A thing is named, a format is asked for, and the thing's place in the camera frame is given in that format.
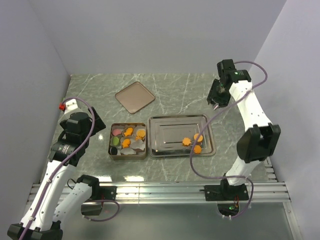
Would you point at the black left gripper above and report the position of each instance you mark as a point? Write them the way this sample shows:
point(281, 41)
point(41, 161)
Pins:
point(98, 125)

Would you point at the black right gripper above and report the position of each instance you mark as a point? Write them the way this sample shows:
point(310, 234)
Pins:
point(222, 101)

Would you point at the pink macaron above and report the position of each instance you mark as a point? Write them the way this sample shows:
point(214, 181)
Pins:
point(116, 132)

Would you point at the green macaron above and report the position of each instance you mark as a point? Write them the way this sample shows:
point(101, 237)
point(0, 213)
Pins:
point(115, 141)

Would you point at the black sandwich cookie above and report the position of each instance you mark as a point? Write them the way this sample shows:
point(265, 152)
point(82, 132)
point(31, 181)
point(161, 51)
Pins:
point(113, 151)

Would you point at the orange fish cookie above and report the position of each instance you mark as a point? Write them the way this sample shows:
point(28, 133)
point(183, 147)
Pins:
point(128, 132)
point(126, 143)

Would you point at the round sandwich cookie green top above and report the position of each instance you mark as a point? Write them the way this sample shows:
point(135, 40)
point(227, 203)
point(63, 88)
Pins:
point(141, 133)

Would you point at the rose gold tin lid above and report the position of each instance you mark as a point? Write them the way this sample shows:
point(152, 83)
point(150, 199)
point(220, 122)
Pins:
point(134, 97)

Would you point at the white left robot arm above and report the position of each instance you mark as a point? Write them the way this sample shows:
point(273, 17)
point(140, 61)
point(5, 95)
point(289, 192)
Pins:
point(46, 214)

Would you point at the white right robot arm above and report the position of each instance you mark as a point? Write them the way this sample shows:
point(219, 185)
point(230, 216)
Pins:
point(233, 185)

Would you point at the rose gold cookie tin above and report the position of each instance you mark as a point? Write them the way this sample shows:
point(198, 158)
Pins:
point(125, 157)

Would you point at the white paper cup liners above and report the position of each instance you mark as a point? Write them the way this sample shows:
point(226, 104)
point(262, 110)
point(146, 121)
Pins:
point(132, 148)

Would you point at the round tan sandwich cookie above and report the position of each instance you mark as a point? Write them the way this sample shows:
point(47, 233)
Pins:
point(198, 137)

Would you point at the chocolate chip cookie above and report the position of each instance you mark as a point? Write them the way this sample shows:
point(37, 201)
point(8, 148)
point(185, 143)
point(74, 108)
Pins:
point(197, 149)

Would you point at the stainless steel tray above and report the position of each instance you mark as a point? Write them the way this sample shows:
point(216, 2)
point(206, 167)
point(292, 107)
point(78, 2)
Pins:
point(165, 134)

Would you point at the aluminium side rail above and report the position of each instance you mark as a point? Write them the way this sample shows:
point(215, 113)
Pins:
point(260, 136)

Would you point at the aluminium front rail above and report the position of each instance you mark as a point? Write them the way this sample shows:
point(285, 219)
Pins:
point(185, 193)

